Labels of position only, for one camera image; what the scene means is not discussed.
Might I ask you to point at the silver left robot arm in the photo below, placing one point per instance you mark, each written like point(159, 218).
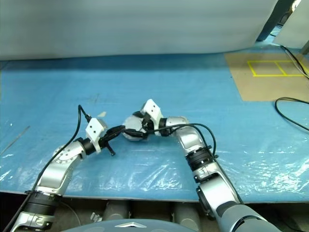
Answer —
point(55, 174)

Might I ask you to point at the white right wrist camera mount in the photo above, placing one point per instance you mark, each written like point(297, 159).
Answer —
point(152, 110)

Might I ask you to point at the white panel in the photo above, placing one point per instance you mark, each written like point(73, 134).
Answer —
point(293, 29)

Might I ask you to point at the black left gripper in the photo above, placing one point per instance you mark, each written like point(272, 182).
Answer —
point(105, 141)

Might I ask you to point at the grey rounded cylinder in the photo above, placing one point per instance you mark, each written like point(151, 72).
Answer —
point(186, 212)
point(116, 210)

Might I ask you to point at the silver ribbed motor rotor cover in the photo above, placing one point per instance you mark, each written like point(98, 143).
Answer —
point(131, 123)

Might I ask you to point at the grey robot torso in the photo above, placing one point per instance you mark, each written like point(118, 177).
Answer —
point(108, 227)

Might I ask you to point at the brown cardboard sheet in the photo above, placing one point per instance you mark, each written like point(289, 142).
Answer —
point(260, 84)

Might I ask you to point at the grey upright post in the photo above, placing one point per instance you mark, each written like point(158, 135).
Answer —
point(305, 47)

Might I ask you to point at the small white plastic piece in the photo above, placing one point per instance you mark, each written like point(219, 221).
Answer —
point(101, 114)

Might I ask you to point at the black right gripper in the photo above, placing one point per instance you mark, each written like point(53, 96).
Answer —
point(147, 124)

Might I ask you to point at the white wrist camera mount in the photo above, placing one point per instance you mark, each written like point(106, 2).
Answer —
point(152, 110)
point(94, 128)

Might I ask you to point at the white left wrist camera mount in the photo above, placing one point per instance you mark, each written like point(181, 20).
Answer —
point(94, 128)

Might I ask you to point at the white foam backdrop board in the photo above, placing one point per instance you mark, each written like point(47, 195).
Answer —
point(120, 24)

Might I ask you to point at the blue plastic table sheet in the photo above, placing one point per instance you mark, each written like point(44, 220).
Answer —
point(193, 84)

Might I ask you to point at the thin metal rod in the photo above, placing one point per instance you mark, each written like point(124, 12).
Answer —
point(15, 139)

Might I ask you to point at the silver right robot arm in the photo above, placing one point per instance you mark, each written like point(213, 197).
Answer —
point(188, 140)

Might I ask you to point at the small white clip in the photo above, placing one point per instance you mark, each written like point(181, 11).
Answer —
point(95, 216)

